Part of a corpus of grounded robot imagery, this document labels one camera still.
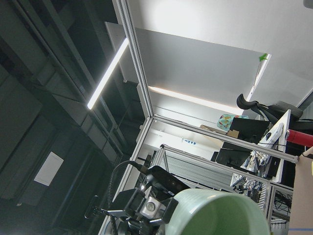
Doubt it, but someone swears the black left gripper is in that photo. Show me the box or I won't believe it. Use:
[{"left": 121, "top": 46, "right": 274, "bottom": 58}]
[{"left": 85, "top": 188, "right": 178, "bottom": 235}]

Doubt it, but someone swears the light green plastic cup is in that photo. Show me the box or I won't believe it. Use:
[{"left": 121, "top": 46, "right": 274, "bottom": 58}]
[{"left": 165, "top": 188, "right": 270, "bottom": 235}]

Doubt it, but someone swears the black office chair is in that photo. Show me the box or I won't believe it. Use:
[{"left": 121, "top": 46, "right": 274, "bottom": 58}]
[{"left": 236, "top": 94, "right": 313, "bottom": 134}]

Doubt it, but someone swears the red cylinder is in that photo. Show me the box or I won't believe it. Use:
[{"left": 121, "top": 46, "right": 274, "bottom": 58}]
[{"left": 285, "top": 129, "right": 313, "bottom": 147}]

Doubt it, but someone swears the metal reacher grabber tool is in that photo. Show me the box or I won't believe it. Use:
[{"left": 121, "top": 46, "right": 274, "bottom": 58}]
[{"left": 248, "top": 53, "right": 271, "bottom": 100}]

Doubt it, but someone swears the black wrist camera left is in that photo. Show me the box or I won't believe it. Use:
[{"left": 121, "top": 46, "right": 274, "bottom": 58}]
[{"left": 144, "top": 165, "right": 190, "bottom": 196}]

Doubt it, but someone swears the aluminium frame post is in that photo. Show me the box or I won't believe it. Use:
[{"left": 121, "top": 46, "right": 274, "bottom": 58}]
[{"left": 112, "top": 0, "right": 154, "bottom": 118}]

